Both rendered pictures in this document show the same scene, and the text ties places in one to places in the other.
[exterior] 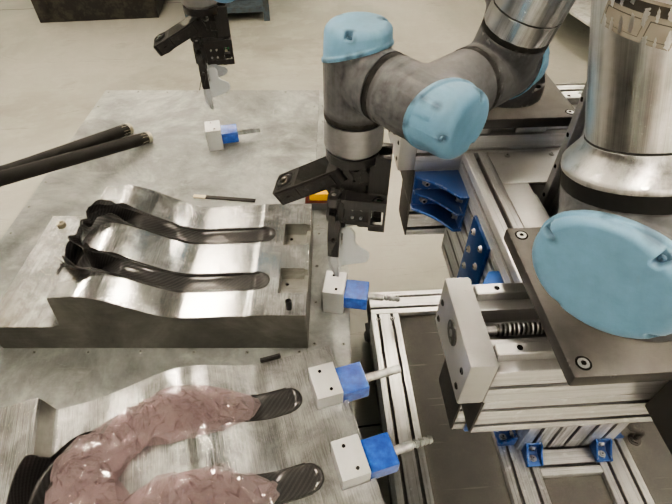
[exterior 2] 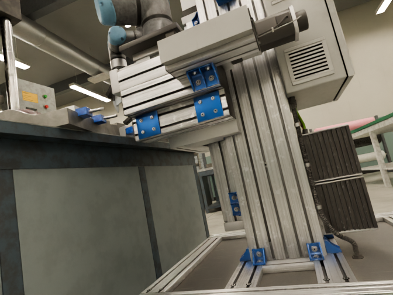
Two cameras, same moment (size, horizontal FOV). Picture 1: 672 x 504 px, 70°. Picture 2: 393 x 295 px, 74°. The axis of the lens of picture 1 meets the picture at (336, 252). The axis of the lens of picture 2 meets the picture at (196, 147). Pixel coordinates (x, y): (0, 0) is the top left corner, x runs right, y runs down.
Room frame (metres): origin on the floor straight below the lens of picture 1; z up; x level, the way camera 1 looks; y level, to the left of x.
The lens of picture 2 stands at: (-0.44, -0.74, 0.53)
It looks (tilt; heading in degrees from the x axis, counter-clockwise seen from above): 8 degrees up; 23
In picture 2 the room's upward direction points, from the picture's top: 11 degrees counter-clockwise
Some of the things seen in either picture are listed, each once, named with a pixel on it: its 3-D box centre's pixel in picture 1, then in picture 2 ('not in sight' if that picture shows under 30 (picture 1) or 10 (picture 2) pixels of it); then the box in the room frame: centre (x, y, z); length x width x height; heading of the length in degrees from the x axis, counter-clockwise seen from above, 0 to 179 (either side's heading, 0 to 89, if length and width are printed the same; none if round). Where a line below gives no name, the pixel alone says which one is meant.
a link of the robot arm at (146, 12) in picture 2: not in sight; (152, 7); (0.36, -0.34, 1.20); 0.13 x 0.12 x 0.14; 132
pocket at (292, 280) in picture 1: (294, 287); not in sight; (0.50, 0.07, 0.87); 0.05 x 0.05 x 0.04; 0
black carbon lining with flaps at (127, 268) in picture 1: (165, 246); not in sight; (0.55, 0.28, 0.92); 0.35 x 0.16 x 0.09; 90
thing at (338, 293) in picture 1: (362, 295); (133, 130); (0.52, -0.05, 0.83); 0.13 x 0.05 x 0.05; 82
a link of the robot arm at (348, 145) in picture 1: (354, 130); (119, 67); (0.52, -0.02, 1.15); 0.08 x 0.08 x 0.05
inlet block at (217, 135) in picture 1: (233, 133); not in sight; (1.04, 0.26, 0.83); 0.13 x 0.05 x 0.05; 104
